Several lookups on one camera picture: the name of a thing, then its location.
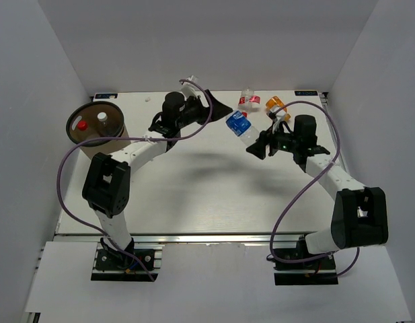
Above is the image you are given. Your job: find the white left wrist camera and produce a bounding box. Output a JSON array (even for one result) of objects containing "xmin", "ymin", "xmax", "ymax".
[{"xmin": 180, "ymin": 75, "xmax": 199, "ymax": 99}]

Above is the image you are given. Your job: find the crushed red label bottle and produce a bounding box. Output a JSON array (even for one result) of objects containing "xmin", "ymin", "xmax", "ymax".
[{"xmin": 238, "ymin": 87, "xmax": 260, "ymax": 112}]

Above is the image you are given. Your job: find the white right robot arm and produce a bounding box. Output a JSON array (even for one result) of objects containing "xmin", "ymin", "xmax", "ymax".
[{"xmin": 246, "ymin": 114, "xmax": 389, "ymax": 268}]

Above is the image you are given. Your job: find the blue sticker left corner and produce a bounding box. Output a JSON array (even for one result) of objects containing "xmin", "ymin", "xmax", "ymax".
[{"xmin": 93, "ymin": 93, "xmax": 118, "ymax": 100}]

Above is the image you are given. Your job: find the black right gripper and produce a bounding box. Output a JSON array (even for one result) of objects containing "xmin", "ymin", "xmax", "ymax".
[{"xmin": 246, "ymin": 121, "xmax": 299, "ymax": 160}]

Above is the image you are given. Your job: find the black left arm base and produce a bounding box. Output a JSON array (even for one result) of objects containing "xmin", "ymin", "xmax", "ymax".
[{"xmin": 91, "ymin": 238, "xmax": 161, "ymax": 282}]

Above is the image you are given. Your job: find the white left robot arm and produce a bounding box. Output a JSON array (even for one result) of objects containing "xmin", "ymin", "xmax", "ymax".
[{"xmin": 82, "ymin": 87, "xmax": 233, "ymax": 268}]

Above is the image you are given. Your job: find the brown cardboard cylinder bin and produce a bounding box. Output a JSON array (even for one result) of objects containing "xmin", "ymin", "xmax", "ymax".
[{"xmin": 65, "ymin": 101, "xmax": 130, "ymax": 159}]

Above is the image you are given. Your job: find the blue sticker right corner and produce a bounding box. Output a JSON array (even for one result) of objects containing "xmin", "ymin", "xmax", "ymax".
[{"xmin": 294, "ymin": 90, "xmax": 318, "ymax": 96}]

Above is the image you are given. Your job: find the clear bottle red label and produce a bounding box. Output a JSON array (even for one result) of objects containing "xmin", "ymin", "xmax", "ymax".
[{"xmin": 77, "ymin": 120, "xmax": 88, "ymax": 131}]

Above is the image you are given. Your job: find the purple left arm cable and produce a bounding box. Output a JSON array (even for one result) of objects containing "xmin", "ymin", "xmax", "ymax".
[{"xmin": 56, "ymin": 79, "xmax": 215, "ymax": 282}]

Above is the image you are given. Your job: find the blue sticker corner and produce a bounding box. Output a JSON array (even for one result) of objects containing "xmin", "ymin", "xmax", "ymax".
[
  {"xmin": 294, "ymin": 90, "xmax": 318, "ymax": 96},
  {"xmin": 93, "ymin": 93, "xmax": 118, "ymax": 100}
]

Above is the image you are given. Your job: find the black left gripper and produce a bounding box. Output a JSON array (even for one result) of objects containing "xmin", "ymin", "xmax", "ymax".
[{"xmin": 176, "ymin": 90, "xmax": 231, "ymax": 129}]

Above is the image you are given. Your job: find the aluminium table front rail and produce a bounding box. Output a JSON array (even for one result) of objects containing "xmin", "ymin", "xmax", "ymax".
[{"xmin": 54, "ymin": 231, "xmax": 312, "ymax": 245}]

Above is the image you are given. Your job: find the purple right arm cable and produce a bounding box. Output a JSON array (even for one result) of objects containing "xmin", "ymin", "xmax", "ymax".
[{"xmin": 270, "ymin": 101, "xmax": 361, "ymax": 279}]

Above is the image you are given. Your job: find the orange juice bottle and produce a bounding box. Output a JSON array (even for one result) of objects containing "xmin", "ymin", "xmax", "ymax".
[{"xmin": 266, "ymin": 96, "xmax": 291, "ymax": 122}]

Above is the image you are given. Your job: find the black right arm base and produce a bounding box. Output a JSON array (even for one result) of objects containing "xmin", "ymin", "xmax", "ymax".
[{"xmin": 266, "ymin": 236, "xmax": 338, "ymax": 286}]

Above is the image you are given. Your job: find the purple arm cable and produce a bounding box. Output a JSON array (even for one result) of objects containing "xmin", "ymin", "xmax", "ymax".
[
  {"xmin": 270, "ymin": 101, "xmax": 361, "ymax": 279},
  {"xmin": 56, "ymin": 79, "xmax": 215, "ymax": 282}
]

